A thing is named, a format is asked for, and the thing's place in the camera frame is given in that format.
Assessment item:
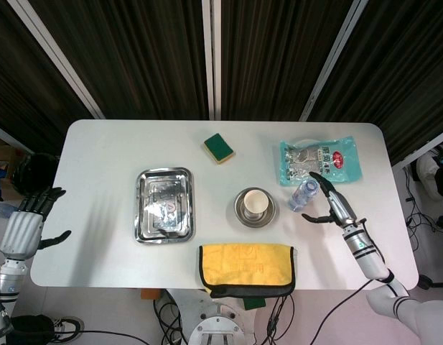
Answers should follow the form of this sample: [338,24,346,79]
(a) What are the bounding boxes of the small stainless steel bowl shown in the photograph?
[233,186,279,228]

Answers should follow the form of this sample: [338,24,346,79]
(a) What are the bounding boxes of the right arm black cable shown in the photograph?
[307,278,375,345]

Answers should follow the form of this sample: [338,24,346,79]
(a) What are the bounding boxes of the clear plastic water bottle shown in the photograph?
[288,179,320,211]

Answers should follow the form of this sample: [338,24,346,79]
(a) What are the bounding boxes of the black white sneaker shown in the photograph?
[52,316,85,341]

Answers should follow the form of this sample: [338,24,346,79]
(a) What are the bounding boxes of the green yellow sponge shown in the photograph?
[202,132,237,166]

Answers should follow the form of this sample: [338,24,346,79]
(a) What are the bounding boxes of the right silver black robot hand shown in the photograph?
[302,171,359,228]

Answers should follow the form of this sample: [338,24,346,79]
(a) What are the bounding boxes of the rectangular stainless steel tray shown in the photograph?
[134,167,196,245]

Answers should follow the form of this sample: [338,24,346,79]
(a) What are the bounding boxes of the white machine body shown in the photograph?
[413,145,443,199]

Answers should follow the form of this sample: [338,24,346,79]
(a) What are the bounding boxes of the white paper cup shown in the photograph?
[242,189,269,216]

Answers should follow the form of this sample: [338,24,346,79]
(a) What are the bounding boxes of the green sponge pad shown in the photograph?
[242,296,267,311]

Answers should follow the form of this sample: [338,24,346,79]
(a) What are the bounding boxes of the brown cardboard box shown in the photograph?
[0,134,23,202]

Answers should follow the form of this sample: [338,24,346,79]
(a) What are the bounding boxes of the black floor cables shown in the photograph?
[402,167,443,233]

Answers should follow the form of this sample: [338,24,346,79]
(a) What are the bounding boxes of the white metal robot torso base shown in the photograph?
[170,287,265,345]

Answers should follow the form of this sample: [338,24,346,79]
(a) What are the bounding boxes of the black cable bundle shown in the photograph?
[152,289,188,345]

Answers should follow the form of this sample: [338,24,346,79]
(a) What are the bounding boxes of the black pleated curtain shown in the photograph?
[307,0,443,165]
[220,0,355,121]
[27,0,210,121]
[0,0,97,156]

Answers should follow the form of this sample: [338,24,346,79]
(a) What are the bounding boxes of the teal packaged cleaning cloth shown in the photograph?
[279,135,363,187]

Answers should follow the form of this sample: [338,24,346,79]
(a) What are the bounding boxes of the black stand foot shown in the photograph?
[417,274,443,290]

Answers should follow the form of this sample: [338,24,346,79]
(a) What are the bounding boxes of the yellow black-edged microfiber towel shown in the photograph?
[197,243,297,298]

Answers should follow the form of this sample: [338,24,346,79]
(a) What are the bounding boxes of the white partition frame post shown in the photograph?
[0,121,24,149]
[201,0,223,121]
[7,0,106,120]
[299,0,363,122]
[391,126,443,169]

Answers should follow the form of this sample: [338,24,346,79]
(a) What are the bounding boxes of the black bag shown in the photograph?
[11,315,57,345]

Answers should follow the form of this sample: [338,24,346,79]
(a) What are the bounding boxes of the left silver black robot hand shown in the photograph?
[0,186,72,260]

